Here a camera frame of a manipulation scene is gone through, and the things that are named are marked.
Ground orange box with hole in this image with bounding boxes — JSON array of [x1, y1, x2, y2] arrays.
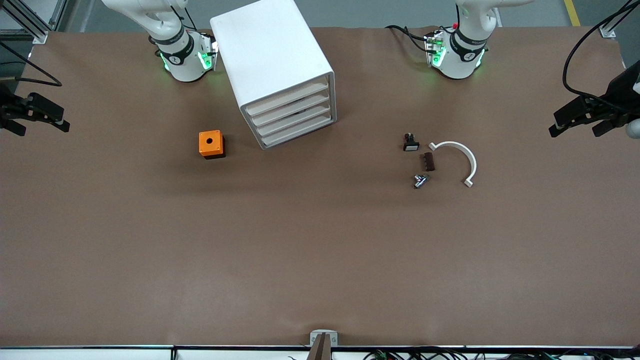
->
[[198, 130, 226, 160]]

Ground aluminium frame profile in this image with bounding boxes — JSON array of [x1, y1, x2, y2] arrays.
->
[[0, 0, 69, 45], [599, 0, 640, 39]]

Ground white curved plastic bracket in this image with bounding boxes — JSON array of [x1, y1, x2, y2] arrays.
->
[[428, 141, 478, 189]]

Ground black arm base cable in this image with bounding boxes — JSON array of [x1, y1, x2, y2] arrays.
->
[[385, 24, 432, 54]]

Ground grey table edge bracket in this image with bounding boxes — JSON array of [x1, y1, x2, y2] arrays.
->
[[309, 329, 339, 347]]

